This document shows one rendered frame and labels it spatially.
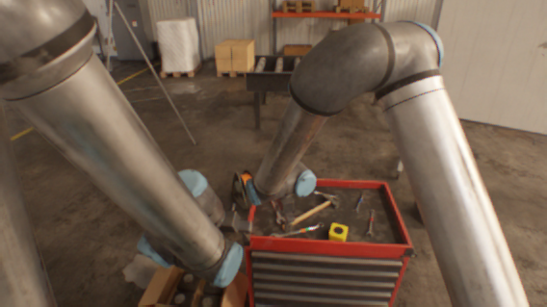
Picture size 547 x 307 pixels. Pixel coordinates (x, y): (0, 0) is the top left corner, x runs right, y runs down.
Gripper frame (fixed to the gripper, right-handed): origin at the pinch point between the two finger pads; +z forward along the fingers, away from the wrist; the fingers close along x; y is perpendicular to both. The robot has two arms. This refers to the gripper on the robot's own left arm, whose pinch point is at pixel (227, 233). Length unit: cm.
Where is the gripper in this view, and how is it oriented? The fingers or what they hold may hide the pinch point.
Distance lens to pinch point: 97.9
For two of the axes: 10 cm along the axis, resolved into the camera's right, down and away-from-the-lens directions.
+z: 1.8, 6.3, 7.5
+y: 1.2, -7.7, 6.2
